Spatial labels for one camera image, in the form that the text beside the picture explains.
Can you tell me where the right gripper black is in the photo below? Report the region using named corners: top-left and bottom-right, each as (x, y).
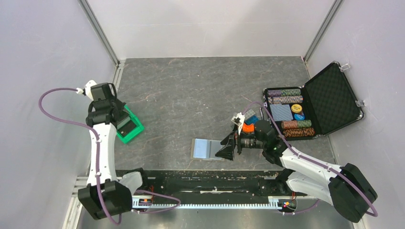
top-left (215, 124), bottom-right (266, 161)

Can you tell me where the grey card holder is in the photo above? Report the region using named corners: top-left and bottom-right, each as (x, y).
top-left (191, 138), bottom-right (224, 161)

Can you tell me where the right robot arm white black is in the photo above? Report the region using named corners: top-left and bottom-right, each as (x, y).
top-left (215, 120), bottom-right (378, 223)

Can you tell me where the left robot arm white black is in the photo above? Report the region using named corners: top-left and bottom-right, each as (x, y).
top-left (78, 80), bottom-right (150, 220)

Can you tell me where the blue playing card deck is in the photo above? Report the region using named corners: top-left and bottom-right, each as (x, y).
top-left (270, 104), bottom-right (293, 121)

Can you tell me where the green plastic bin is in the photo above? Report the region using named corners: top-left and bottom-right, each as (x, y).
top-left (117, 105), bottom-right (145, 144)

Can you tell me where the orange curved block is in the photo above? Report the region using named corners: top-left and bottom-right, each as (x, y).
top-left (242, 123), bottom-right (255, 133)

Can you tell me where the blue toy brick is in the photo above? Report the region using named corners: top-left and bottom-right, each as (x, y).
top-left (245, 115), bottom-right (259, 125)

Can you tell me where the grey toy brick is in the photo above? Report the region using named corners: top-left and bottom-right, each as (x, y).
top-left (244, 109), bottom-right (256, 119)

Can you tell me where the bottom poker chip row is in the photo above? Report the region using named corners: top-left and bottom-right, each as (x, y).
top-left (283, 127), bottom-right (315, 137)

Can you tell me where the poker chip row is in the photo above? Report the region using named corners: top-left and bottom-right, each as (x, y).
top-left (267, 89), bottom-right (301, 97)
top-left (269, 95), bottom-right (303, 104)
top-left (283, 127), bottom-right (315, 137)
top-left (281, 120), bottom-right (312, 129)

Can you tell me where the blue round chip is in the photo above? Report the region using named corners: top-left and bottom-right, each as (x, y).
top-left (294, 114), bottom-right (305, 121)

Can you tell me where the top poker chip row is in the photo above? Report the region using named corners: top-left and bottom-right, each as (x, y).
top-left (267, 89), bottom-right (301, 97)

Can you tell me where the yellow dealer button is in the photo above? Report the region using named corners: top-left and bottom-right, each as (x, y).
top-left (291, 104), bottom-right (303, 114)

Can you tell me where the black poker chip case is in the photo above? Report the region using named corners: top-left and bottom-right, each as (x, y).
top-left (263, 61), bottom-right (364, 140)

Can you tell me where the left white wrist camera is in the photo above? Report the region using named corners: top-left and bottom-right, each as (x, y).
top-left (76, 80), bottom-right (96, 101)

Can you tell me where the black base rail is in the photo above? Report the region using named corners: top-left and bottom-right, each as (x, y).
top-left (135, 168), bottom-right (303, 205)

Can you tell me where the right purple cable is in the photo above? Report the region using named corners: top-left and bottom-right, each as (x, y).
top-left (242, 101), bottom-right (379, 218)

